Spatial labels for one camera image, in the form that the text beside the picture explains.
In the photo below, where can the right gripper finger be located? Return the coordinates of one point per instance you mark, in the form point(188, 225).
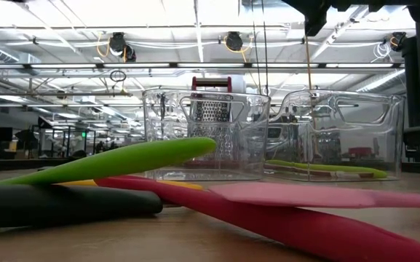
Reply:
point(316, 25)

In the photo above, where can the green silicone spoon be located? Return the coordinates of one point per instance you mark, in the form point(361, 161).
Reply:
point(326, 167)

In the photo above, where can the pink silicone spatula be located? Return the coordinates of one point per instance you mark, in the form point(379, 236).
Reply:
point(286, 194)

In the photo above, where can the yellow silicone spatula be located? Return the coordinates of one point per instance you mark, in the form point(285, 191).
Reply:
point(180, 184)

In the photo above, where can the green silicone spatula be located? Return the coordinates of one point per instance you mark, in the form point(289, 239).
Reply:
point(140, 158)

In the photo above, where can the clear plastic bin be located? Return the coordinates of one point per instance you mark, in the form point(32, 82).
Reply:
point(257, 109)
point(377, 138)

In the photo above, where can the black monitor stand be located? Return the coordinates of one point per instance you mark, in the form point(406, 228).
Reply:
point(413, 109)

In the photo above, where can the red and steel box grater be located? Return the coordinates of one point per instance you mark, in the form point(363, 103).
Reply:
point(211, 83)

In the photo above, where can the red background crate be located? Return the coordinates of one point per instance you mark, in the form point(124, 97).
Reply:
point(360, 151)

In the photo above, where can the red silicone spoon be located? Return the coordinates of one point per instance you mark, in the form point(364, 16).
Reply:
point(304, 233)

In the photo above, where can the background robot workstation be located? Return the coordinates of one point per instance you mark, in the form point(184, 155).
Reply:
point(42, 123)

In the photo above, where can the ceiling light rail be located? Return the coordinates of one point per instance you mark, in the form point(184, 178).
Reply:
point(209, 65)

